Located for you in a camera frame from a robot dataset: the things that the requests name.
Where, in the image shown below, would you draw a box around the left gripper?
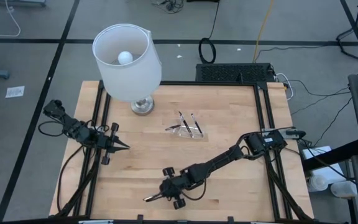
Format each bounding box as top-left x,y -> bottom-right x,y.
98,122 -> 131,166

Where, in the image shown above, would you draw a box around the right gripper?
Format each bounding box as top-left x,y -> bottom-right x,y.
144,167 -> 186,210

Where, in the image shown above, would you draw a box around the makeup brush round dark tip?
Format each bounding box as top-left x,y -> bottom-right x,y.
191,114 -> 204,135

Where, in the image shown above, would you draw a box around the table lamp white shade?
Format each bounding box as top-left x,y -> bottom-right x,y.
92,23 -> 163,116

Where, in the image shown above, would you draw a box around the clear acrylic organizer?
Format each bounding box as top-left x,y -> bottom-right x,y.
165,123 -> 205,140

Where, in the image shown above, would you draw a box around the paper sheet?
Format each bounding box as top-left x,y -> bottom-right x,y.
5,85 -> 25,99

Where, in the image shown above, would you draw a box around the black computer case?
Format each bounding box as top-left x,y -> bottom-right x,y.
195,63 -> 276,84

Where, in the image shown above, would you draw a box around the white roll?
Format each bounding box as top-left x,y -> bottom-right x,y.
330,181 -> 358,199
308,174 -> 329,193

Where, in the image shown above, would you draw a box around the white box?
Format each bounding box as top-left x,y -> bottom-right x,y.
301,145 -> 348,185

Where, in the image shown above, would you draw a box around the black beam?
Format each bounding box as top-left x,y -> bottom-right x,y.
301,139 -> 358,172

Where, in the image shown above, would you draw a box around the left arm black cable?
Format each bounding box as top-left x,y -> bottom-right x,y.
38,120 -> 88,215

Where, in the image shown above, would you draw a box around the black aluminium rig frame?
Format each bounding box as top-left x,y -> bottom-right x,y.
48,80 -> 315,224

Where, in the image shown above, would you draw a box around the coiled black cable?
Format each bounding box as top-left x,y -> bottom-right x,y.
198,0 -> 221,65

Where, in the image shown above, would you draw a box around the tangled black cables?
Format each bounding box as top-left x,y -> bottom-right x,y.
152,0 -> 185,14

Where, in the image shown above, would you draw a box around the gray camera box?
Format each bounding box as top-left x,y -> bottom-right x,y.
285,129 -> 307,140

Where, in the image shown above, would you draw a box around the white floor cable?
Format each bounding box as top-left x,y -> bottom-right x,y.
0,0 -> 22,37

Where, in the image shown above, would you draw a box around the white cable loop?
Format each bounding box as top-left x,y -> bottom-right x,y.
275,72 -> 295,101

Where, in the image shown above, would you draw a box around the yellow cable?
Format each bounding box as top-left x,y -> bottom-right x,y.
252,0 -> 275,64

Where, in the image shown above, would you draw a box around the black floor cable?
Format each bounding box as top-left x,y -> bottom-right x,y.
286,79 -> 352,108

